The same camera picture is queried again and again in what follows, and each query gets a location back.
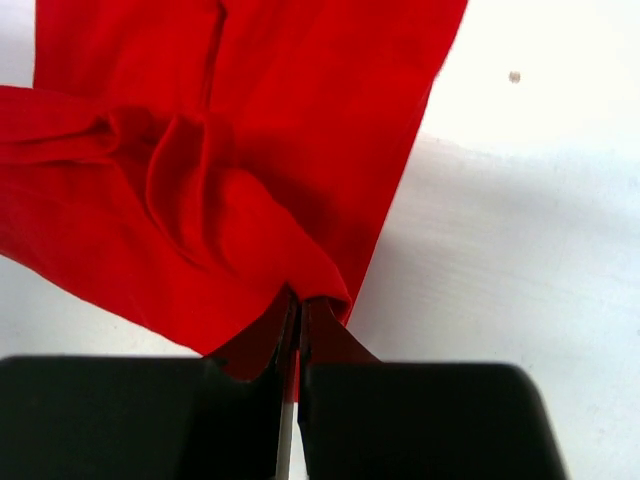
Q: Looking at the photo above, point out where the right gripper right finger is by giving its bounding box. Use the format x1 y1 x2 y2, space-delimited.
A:
298 299 566 479

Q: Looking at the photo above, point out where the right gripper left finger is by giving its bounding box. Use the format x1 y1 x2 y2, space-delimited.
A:
1 294 298 479

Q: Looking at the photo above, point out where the red t shirt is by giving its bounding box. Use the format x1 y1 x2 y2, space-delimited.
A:
0 0 470 401

